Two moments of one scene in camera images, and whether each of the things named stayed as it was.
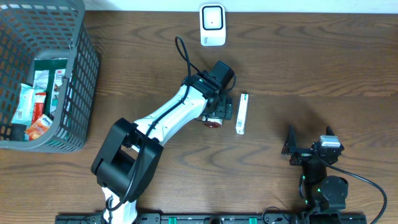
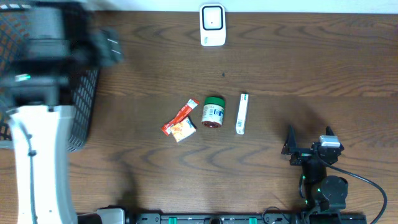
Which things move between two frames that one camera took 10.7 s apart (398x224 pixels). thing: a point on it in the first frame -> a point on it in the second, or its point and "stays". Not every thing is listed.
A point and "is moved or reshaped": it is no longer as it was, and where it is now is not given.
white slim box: (242, 115) stays
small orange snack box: (39, 127) is moved or reshaped
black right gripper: (303, 154) stays
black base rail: (270, 218) stays
